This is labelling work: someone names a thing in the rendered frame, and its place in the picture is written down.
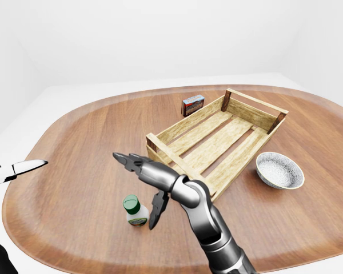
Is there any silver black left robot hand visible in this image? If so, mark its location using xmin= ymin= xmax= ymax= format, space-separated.
xmin=0 ymin=159 xmax=49 ymax=188

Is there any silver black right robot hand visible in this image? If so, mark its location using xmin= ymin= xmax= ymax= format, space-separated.
xmin=112 ymin=152 xmax=187 ymax=231

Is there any white green-capped salad dressing bottle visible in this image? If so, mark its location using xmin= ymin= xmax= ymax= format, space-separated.
xmin=122 ymin=194 xmax=150 ymax=228

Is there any wooden slat tray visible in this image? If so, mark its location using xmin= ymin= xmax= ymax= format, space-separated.
xmin=145 ymin=88 xmax=289 ymax=204

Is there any small printed food box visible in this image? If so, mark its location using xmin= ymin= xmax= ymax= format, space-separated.
xmin=181 ymin=94 xmax=205 ymax=118

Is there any patterned grey white bowl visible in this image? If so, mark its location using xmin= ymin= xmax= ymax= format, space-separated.
xmin=255 ymin=151 xmax=306 ymax=191

